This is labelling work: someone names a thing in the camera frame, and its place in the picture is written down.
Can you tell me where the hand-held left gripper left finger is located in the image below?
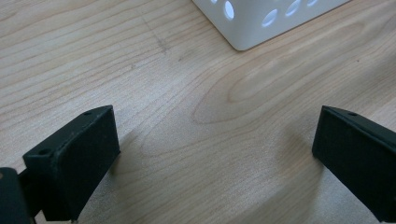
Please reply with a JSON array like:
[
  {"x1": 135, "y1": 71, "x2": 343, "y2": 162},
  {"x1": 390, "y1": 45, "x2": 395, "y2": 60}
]
[{"x1": 21, "y1": 105, "x2": 121, "y2": 222}]

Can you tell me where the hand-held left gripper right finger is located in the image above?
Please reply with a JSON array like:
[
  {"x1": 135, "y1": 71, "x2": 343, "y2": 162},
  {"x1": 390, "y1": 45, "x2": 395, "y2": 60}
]
[{"x1": 311, "y1": 105, "x2": 396, "y2": 223}]

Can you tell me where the white perforated basket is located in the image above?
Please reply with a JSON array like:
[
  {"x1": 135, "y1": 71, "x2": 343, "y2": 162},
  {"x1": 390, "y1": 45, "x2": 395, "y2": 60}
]
[{"x1": 191, "y1": 0, "x2": 353, "y2": 52}]

